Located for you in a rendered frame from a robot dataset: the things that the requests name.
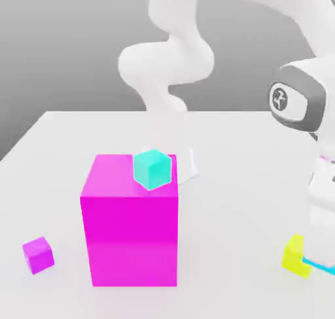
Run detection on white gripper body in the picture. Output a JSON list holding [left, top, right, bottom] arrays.
[[306, 163, 335, 235]]

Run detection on small yellow cube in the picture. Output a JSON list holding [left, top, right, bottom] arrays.
[[281, 233, 313, 280]]

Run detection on small turquoise cube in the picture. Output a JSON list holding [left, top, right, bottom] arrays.
[[132, 148, 173, 191]]

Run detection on small purple cube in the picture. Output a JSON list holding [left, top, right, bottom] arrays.
[[22, 236, 55, 275]]

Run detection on large magenta box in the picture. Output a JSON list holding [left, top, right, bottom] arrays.
[[79, 153, 179, 288]]

